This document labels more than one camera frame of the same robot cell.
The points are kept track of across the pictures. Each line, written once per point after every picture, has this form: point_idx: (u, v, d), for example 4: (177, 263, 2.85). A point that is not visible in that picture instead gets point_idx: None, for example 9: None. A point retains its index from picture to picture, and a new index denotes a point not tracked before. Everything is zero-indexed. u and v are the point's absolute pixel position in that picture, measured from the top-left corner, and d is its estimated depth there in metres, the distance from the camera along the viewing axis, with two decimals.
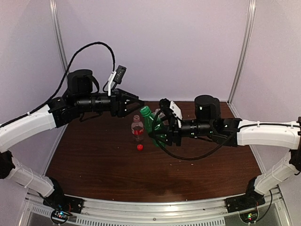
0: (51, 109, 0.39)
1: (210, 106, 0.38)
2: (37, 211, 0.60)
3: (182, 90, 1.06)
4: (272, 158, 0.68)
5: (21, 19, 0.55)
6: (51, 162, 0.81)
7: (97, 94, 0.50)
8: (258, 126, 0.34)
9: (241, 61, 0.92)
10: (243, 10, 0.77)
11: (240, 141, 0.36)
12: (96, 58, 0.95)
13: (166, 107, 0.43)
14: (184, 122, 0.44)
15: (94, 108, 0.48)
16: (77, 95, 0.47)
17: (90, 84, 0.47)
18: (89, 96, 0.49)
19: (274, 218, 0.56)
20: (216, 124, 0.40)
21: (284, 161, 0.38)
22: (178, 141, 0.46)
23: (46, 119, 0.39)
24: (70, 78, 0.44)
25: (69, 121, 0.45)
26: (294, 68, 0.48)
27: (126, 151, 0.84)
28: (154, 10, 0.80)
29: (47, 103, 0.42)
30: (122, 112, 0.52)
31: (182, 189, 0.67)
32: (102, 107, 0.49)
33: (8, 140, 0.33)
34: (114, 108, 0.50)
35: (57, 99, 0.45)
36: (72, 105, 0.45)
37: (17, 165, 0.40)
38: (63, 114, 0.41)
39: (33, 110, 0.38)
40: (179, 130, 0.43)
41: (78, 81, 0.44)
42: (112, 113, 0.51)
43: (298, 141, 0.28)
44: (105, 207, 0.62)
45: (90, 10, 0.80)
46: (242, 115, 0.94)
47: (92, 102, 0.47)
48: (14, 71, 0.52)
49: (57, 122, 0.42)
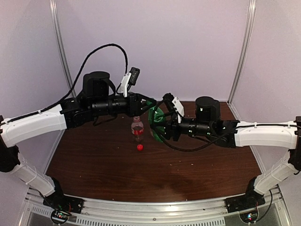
0: (64, 110, 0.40)
1: (210, 108, 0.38)
2: (37, 211, 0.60)
3: (182, 90, 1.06)
4: (272, 158, 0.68)
5: (21, 20, 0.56)
6: (51, 161, 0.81)
7: (112, 97, 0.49)
8: (255, 127, 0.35)
9: (241, 61, 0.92)
10: (243, 10, 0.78)
11: (239, 141, 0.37)
12: (96, 58, 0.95)
13: (168, 100, 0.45)
14: (185, 119, 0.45)
15: (111, 110, 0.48)
16: (91, 98, 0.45)
17: (106, 87, 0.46)
18: (104, 99, 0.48)
19: (274, 218, 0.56)
20: (215, 125, 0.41)
21: (283, 161, 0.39)
22: (175, 137, 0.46)
23: (58, 120, 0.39)
24: (87, 83, 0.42)
25: (81, 124, 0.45)
26: (294, 68, 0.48)
27: (126, 151, 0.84)
28: (154, 11, 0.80)
29: (60, 104, 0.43)
30: (139, 112, 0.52)
31: (182, 189, 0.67)
32: (120, 108, 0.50)
33: (15, 136, 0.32)
34: (133, 109, 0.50)
35: (70, 100, 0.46)
36: (86, 108, 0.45)
37: (22, 161, 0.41)
38: (75, 116, 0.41)
39: (44, 109, 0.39)
40: (178, 125, 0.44)
41: (94, 84, 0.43)
42: (130, 114, 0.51)
43: (296, 140, 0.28)
44: (105, 207, 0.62)
45: (90, 10, 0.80)
46: (242, 115, 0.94)
47: (110, 106, 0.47)
48: (14, 71, 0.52)
49: (68, 124, 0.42)
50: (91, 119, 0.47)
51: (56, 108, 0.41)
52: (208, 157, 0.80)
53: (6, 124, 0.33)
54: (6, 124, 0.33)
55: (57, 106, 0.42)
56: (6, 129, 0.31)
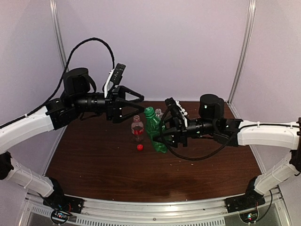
0: (50, 111, 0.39)
1: (215, 105, 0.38)
2: (37, 211, 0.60)
3: (182, 90, 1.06)
4: (272, 158, 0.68)
5: (21, 20, 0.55)
6: (51, 161, 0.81)
7: (94, 94, 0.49)
8: (257, 126, 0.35)
9: (240, 61, 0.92)
10: (243, 10, 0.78)
11: (241, 141, 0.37)
12: (96, 58, 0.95)
13: (173, 106, 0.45)
14: (190, 122, 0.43)
15: (91, 108, 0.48)
16: (74, 96, 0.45)
17: (86, 84, 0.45)
18: (85, 95, 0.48)
19: (274, 218, 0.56)
20: (218, 124, 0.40)
21: (285, 161, 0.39)
22: (185, 143, 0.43)
23: (44, 121, 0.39)
24: (65, 81, 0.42)
25: (68, 123, 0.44)
26: (294, 68, 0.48)
27: (126, 151, 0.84)
28: (154, 11, 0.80)
29: (46, 105, 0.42)
30: (116, 119, 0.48)
31: (182, 189, 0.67)
32: (98, 108, 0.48)
33: (5, 142, 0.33)
34: (109, 112, 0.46)
35: (55, 100, 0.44)
36: (69, 106, 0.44)
37: (16, 166, 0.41)
38: (60, 116, 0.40)
39: (30, 112, 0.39)
40: (186, 130, 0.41)
41: (73, 82, 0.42)
42: (106, 117, 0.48)
43: (298, 141, 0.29)
44: (105, 207, 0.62)
45: (90, 10, 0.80)
46: (242, 115, 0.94)
47: (88, 102, 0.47)
48: (14, 71, 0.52)
49: (55, 125, 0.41)
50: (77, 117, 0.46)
51: (42, 109, 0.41)
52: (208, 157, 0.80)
53: None
54: None
55: (43, 108, 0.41)
56: None
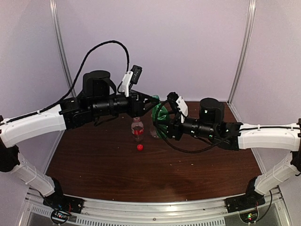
0: (63, 111, 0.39)
1: (215, 110, 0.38)
2: (37, 211, 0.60)
3: (182, 90, 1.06)
4: (272, 158, 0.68)
5: (21, 19, 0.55)
6: (51, 161, 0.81)
7: (114, 96, 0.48)
8: (258, 130, 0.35)
9: (241, 61, 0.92)
10: (243, 10, 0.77)
11: (242, 144, 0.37)
12: (97, 58, 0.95)
13: (172, 100, 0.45)
14: (187, 119, 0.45)
15: (112, 110, 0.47)
16: (91, 98, 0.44)
17: (106, 86, 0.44)
18: (105, 98, 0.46)
19: (274, 218, 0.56)
20: (219, 128, 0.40)
21: (286, 160, 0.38)
22: (176, 136, 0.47)
23: (57, 121, 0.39)
24: (86, 83, 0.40)
25: (81, 125, 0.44)
26: (294, 68, 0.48)
27: (126, 151, 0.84)
28: (154, 10, 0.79)
29: (60, 104, 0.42)
30: (141, 112, 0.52)
31: (182, 189, 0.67)
32: (122, 108, 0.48)
33: (13, 137, 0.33)
34: (135, 108, 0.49)
35: (70, 100, 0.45)
36: (87, 108, 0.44)
37: (22, 161, 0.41)
38: (74, 117, 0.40)
39: (43, 109, 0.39)
40: (181, 125, 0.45)
41: (93, 84, 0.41)
42: (132, 113, 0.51)
43: (299, 142, 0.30)
44: (105, 207, 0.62)
45: (90, 9, 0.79)
46: (243, 115, 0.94)
47: (111, 105, 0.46)
48: (14, 71, 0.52)
49: (67, 125, 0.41)
50: (91, 119, 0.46)
51: (56, 107, 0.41)
52: (208, 157, 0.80)
53: (5, 124, 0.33)
54: (5, 124, 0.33)
55: (57, 106, 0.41)
56: (4, 129, 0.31)
